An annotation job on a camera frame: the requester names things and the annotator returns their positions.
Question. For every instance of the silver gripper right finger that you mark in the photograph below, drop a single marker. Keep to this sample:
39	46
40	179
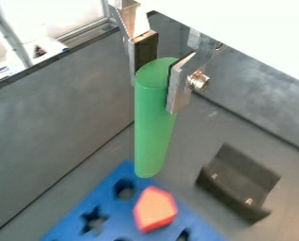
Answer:
185	72

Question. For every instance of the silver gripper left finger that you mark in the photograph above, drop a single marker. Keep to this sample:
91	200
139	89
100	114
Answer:
139	38

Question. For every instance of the green oval cylinder peg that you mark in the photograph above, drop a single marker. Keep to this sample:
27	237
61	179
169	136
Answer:
153	122

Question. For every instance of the blue shape sorting board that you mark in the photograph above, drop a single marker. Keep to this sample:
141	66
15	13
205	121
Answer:
103	215

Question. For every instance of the black curved holder stand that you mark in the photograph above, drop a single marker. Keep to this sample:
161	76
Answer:
239	182

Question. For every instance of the red hexagonal peg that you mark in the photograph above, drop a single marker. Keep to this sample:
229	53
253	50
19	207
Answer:
155	210

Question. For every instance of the aluminium frame post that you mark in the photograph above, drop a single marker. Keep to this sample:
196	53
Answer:
15	43

